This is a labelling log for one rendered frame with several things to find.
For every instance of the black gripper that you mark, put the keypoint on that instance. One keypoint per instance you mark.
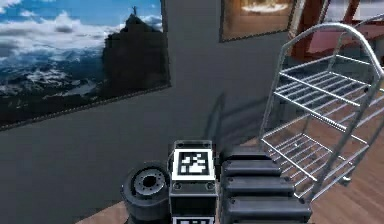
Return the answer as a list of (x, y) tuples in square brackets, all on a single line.
[(148, 191)]

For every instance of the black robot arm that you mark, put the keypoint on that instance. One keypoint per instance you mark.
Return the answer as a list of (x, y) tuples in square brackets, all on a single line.
[(256, 196)]

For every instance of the mountain sky framed picture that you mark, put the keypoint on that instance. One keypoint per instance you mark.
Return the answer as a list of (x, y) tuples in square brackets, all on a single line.
[(76, 56)]

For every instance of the brown framed picture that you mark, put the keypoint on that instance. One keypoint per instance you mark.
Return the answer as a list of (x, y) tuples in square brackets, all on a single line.
[(256, 18)]

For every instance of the red wooden table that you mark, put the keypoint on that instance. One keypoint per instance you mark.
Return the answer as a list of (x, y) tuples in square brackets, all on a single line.
[(320, 36)]

